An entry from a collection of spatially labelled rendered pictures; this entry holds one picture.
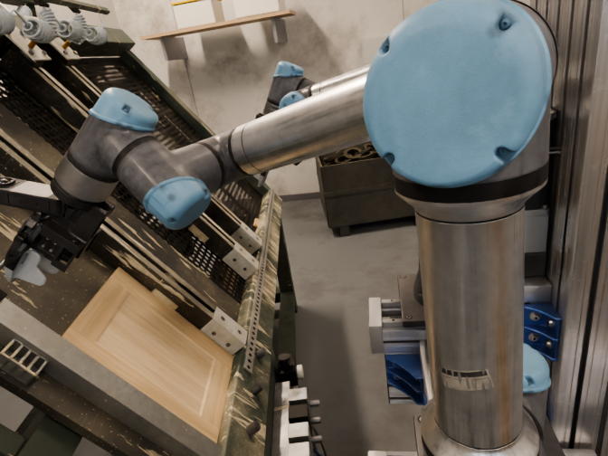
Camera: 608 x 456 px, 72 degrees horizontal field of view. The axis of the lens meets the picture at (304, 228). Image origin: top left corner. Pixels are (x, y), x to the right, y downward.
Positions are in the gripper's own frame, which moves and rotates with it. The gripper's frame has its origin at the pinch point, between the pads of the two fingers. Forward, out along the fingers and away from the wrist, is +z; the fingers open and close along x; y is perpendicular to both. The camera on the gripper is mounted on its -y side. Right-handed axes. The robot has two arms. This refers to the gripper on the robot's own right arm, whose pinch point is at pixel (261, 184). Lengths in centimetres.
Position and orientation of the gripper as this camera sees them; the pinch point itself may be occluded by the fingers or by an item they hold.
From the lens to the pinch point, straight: 128.8
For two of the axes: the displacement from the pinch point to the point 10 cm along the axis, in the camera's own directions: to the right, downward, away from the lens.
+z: -3.2, 8.4, 4.3
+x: -1.5, 4.1, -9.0
